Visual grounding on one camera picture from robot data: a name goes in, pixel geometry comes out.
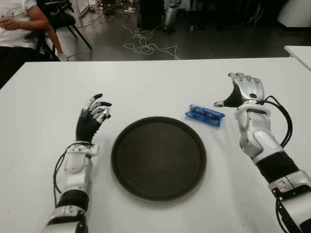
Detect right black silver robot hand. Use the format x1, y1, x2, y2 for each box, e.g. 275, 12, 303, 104
213, 72, 265, 108

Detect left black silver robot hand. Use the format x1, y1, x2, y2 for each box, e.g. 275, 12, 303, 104
75, 93, 113, 144

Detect blue Oreo cookie packet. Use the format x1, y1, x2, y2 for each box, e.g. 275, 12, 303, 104
184, 103, 226, 129

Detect white side table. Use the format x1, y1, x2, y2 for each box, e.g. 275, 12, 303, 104
284, 45, 311, 71

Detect round dark brown tray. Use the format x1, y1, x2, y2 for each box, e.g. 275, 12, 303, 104
111, 116, 207, 202

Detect white curved panel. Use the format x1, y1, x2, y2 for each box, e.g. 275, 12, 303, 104
276, 0, 311, 31

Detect silver humanoid robot legs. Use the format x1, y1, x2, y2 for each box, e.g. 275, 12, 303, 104
164, 0, 182, 36

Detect black chair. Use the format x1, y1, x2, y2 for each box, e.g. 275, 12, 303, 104
36, 0, 93, 61

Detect seated person in white shirt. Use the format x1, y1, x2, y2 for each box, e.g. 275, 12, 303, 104
0, 0, 68, 88

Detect white framed board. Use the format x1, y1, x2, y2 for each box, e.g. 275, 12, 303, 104
77, 0, 90, 17

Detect tall black cabinet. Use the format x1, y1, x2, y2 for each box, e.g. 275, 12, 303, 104
138, 0, 167, 30

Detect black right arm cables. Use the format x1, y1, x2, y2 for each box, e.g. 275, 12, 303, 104
263, 95, 294, 148

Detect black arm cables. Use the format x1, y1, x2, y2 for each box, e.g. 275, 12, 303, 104
263, 95, 294, 148
53, 143, 94, 207

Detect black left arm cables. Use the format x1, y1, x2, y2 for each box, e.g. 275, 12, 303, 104
53, 143, 94, 207

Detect white cable on floor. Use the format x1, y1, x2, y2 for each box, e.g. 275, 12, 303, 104
122, 17, 182, 60

